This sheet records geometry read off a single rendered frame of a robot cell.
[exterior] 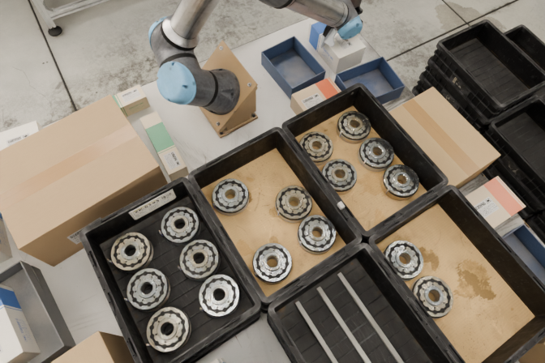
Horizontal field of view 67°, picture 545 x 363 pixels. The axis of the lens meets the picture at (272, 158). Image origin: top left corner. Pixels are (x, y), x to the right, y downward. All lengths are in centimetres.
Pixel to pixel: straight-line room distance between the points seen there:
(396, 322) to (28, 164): 107
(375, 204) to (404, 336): 35
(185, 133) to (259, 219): 46
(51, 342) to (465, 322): 107
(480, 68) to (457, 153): 84
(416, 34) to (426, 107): 151
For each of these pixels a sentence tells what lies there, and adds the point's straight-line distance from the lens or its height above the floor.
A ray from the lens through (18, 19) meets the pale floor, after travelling 314.
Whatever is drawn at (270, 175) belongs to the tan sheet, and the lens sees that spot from 122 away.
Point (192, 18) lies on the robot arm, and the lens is 120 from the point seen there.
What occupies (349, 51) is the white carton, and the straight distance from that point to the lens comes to 157.
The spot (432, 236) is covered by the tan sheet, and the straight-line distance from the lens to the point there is 125.
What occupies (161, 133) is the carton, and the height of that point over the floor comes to 76.
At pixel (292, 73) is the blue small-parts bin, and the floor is 70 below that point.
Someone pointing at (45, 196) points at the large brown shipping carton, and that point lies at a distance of 125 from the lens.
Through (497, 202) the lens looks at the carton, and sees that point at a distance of 144.
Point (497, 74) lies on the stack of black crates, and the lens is 215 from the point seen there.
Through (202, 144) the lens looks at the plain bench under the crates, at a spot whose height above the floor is 70.
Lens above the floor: 194
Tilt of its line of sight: 63 degrees down
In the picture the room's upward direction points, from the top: 4 degrees clockwise
